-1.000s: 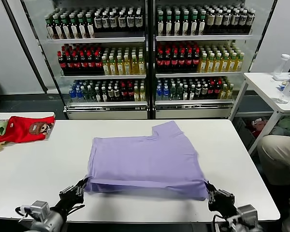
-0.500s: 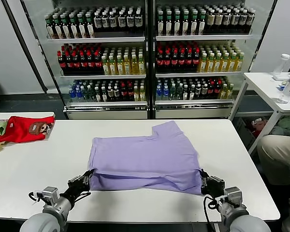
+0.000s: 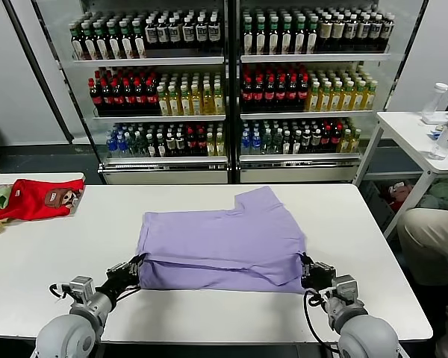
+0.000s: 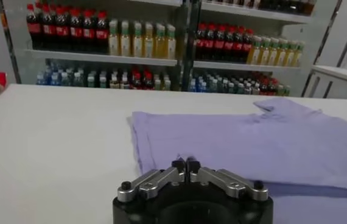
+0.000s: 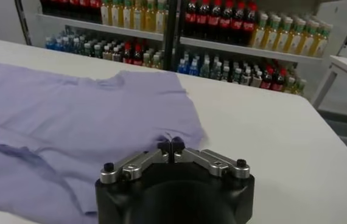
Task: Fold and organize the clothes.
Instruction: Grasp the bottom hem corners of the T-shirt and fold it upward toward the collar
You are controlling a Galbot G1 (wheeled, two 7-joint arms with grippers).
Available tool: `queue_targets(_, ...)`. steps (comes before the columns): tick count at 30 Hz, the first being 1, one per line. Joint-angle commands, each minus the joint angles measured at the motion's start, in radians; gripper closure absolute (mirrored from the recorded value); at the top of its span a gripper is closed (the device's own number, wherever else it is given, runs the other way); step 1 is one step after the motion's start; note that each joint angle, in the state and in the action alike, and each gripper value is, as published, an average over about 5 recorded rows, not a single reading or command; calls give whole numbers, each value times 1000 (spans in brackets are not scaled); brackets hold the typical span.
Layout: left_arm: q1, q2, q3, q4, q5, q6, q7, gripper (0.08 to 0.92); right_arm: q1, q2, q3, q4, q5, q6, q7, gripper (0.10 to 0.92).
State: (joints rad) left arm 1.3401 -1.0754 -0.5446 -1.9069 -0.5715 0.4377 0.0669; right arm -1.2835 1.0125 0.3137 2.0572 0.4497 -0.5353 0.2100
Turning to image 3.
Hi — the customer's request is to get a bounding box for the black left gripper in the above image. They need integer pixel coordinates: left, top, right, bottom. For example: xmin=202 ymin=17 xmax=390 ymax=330
xmin=100 ymin=254 xmax=146 ymax=298

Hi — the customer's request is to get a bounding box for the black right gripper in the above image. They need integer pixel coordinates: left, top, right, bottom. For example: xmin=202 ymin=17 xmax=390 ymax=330
xmin=300 ymin=252 xmax=337 ymax=294

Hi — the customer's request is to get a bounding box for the purple t-shirt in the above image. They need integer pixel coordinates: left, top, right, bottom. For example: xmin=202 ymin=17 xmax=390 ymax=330
xmin=135 ymin=185 xmax=308 ymax=295

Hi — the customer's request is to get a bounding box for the black plastic crate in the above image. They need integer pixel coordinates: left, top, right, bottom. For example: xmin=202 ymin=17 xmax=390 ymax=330
xmin=360 ymin=180 xmax=396 ymax=234

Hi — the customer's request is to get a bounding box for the glass beverage display cabinet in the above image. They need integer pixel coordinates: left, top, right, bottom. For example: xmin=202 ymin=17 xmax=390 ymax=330
xmin=234 ymin=0 xmax=430 ymax=184
xmin=31 ymin=0 xmax=235 ymax=186

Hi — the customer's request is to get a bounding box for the red garment in crate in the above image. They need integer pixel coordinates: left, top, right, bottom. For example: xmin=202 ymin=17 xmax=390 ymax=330
xmin=386 ymin=181 xmax=415 ymax=212

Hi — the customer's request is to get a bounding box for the red t-shirt bear print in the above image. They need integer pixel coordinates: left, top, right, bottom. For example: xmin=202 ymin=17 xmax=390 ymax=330
xmin=0 ymin=178 xmax=86 ymax=222

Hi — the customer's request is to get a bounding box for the small cola bottle red cap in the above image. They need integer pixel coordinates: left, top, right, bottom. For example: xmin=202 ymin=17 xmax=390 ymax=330
xmin=186 ymin=128 xmax=198 ymax=157
xmin=320 ymin=125 xmax=332 ymax=153
xmin=196 ymin=128 xmax=208 ymax=157
xmin=331 ymin=125 xmax=343 ymax=153

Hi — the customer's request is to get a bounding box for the yellow tea bottle green cap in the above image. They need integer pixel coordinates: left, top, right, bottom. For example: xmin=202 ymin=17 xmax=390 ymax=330
xmin=352 ymin=81 xmax=365 ymax=111
xmin=320 ymin=81 xmax=332 ymax=112
xmin=330 ymin=81 xmax=343 ymax=112
xmin=364 ymin=81 xmax=378 ymax=111
xmin=341 ymin=81 xmax=354 ymax=112
xmin=180 ymin=84 xmax=193 ymax=116
xmin=157 ymin=85 xmax=170 ymax=116
xmin=191 ymin=84 xmax=204 ymax=116
xmin=169 ymin=85 xmax=181 ymax=116
xmin=202 ymin=84 xmax=214 ymax=116
xmin=308 ymin=81 xmax=321 ymax=112
xmin=213 ymin=83 xmax=225 ymax=115

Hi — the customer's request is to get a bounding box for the white side table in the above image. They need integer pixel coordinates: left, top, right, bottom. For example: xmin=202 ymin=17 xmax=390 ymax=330
xmin=352 ymin=110 xmax=448 ymax=239

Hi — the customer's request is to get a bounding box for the clear water bottle grey lid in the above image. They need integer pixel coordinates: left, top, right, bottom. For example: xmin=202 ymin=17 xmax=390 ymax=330
xmin=429 ymin=115 xmax=448 ymax=161

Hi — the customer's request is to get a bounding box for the small white box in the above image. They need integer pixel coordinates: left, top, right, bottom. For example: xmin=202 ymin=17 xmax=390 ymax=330
xmin=421 ymin=111 xmax=448 ymax=126

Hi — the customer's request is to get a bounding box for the tall clear bottle white cap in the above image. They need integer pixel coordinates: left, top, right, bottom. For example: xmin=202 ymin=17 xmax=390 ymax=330
xmin=422 ymin=82 xmax=448 ymax=119

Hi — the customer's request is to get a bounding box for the brown drink bottle green cap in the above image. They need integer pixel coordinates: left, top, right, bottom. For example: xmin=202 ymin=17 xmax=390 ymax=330
xmin=243 ymin=16 xmax=255 ymax=56
xmin=255 ymin=16 xmax=267 ymax=56
xmin=294 ymin=16 xmax=306 ymax=55
xmin=82 ymin=22 xmax=98 ymax=60
xmin=281 ymin=16 xmax=293 ymax=56
xmin=70 ymin=22 xmax=86 ymax=61
xmin=132 ymin=19 xmax=147 ymax=60
xmin=107 ymin=20 xmax=122 ymax=60
xmin=268 ymin=16 xmax=280 ymax=56
xmin=94 ymin=21 xmax=110 ymax=60
xmin=307 ymin=16 xmax=319 ymax=55
xmin=119 ymin=20 xmax=135 ymax=60

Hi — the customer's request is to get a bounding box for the dark tea bottle black label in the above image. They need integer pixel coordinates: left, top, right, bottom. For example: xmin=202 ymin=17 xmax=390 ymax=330
xmin=357 ymin=14 xmax=370 ymax=51
xmin=344 ymin=14 xmax=358 ymax=51
xmin=182 ymin=16 xmax=196 ymax=49
xmin=208 ymin=16 xmax=222 ymax=48
xmin=381 ymin=14 xmax=393 ymax=51
xmin=370 ymin=14 xmax=383 ymax=51
xmin=196 ymin=16 xmax=209 ymax=49
xmin=158 ymin=17 xmax=171 ymax=51
xmin=169 ymin=16 xmax=183 ymax=50
xmin=145 ymin=17 xmax=158 ymax=51

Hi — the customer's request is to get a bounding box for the dark tea bottle beige label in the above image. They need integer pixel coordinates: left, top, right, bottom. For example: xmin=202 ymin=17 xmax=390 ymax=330
xmin=332 ymin=14 xmax=345 ymax=51
xmin=319 ymin=14 xmax=333 ymax=51

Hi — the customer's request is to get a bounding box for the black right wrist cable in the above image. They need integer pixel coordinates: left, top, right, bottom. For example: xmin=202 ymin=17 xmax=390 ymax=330
xmin=302 ymin=290 xmax=340 ymax=354

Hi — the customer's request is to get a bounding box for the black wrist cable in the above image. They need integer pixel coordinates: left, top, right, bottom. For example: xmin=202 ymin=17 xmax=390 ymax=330
xmin=48 ymin=283 xmax=72 ymax=299
xmin=302 ymin=290 xmax=340 ymax=354

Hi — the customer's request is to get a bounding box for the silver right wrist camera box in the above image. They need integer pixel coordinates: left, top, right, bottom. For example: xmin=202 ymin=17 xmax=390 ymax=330
xmin=331 ymin=274 xmax=359 ymax=304

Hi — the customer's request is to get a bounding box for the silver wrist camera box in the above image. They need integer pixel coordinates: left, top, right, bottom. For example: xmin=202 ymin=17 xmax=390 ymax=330
xmin=331 ymin=274 xmax=359 ymax=304
xmin=69 ymin=275 xmax=95 ymax=304

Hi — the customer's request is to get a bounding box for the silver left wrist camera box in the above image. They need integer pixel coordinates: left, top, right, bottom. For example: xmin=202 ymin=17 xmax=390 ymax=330
xmin=69 ymin=275 xmax=95 ymax=304

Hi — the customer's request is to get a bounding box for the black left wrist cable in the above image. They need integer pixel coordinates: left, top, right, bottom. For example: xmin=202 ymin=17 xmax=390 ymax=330
xmin=48 ymin=283 xmax=72 ymax=299

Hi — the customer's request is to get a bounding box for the black vertical cabinet post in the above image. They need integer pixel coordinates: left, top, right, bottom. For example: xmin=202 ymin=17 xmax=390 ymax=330
xmin=223 ymin=0 xmax=243 ymax=184

